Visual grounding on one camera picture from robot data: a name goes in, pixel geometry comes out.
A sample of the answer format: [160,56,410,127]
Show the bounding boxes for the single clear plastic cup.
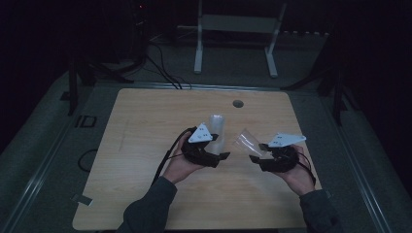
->
[232,128,266,159]

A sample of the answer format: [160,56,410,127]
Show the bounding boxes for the dark equipment cabinet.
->
[96,0,151,64]

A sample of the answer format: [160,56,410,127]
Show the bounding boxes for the person's left hand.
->
[162,130,208,185]

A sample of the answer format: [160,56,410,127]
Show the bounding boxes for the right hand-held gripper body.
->
[258,132,307,173]

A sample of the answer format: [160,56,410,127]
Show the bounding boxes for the person's right hand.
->
[275,145,317,197]

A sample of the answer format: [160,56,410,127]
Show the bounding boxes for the right hand-held gripper cable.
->
[295,150,317,186]

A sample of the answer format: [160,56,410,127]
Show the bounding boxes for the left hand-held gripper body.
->
[180,122,222,169]

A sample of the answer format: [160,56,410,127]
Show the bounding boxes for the stack of clear plastic cups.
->
[207,114,227,155]

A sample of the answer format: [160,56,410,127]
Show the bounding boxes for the grey tape piece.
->
[71,192,94,208]

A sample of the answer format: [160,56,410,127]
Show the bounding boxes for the black tripod stand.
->
[280,32,361,127]
[66,52,135,117]

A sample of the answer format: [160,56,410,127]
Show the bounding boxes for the black floor cables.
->
[142,41,192,90]

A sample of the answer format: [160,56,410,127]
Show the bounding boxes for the white metal stand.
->
[193,0,288,79]

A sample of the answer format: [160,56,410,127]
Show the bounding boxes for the white power strip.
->
[281,30,330,37]

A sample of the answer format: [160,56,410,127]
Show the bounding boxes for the metal floor rail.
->
[0,84,98,233]
[319,91,395,233]

